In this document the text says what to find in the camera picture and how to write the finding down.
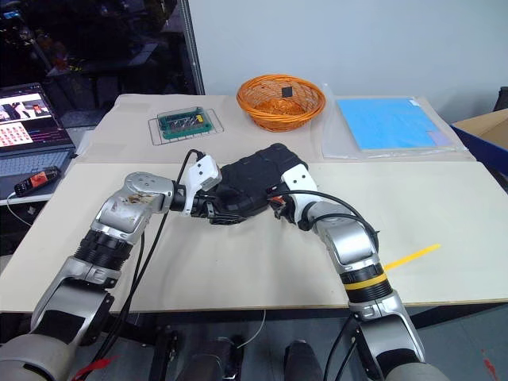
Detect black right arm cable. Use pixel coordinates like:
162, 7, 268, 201
267, 190, 381, 381

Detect green circuit board case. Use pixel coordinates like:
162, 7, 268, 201
157, 106, 214, 141

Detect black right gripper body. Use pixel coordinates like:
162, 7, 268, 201
266, 183, 298, 221

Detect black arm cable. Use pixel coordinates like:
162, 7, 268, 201
81, 148, 204, 381
267, 190, 381, 381

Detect red tape piece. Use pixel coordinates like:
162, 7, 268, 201
74, 354, 121, 381

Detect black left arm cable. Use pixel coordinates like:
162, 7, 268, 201
81, 148, 204, 381

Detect yellow strip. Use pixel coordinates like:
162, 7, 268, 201
383, 242, 442, 271

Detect blue cardboard box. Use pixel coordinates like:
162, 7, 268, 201
449, 108, 508, 176

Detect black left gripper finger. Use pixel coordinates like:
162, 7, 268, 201
207, 212, 246, 228
204, 193, 225, 212

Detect open laptop computer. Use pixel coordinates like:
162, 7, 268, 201
0, 82, 78, 179

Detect orange wicker basket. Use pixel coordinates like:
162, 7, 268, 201
236, 74, 328, 131

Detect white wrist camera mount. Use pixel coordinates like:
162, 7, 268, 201
183, 155, 224, 201
279, 164, 319, 204

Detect blue sheet pad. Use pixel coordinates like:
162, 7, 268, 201
336, 97, 454, 152

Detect grey metal partition post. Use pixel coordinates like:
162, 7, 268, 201
177, 0, 206, 97

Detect white phone cable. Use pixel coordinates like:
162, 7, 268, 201
5, 191, 33, 228

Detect dark rounded padded shape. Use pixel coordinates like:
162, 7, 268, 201
283, 339, 325, 381

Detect black and orange phone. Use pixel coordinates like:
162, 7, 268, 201
13, 166, 63, 196

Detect blue sheet in plastic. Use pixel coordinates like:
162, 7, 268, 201
320, 82, 470, 160

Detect white thin cable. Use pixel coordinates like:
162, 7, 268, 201
237, 309, 267, 351

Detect metal wire rack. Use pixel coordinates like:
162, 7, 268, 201
147, 108, 227, 148

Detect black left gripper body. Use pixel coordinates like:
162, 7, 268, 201
187, 194, 219, 221

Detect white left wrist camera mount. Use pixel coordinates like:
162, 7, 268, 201
183, 155, 224, 201

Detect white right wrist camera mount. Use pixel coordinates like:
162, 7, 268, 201
279, 164, 319, 204

